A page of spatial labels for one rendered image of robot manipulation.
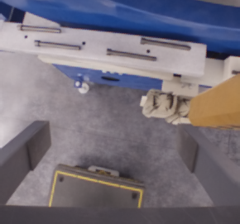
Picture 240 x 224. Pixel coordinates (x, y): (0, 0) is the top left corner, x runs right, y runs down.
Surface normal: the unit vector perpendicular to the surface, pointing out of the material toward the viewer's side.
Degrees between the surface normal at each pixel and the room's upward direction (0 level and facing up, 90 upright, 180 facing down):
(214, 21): 1
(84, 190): 0
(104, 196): 0
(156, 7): 13
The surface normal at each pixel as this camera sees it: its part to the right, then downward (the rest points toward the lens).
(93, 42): -0.08, -0.14
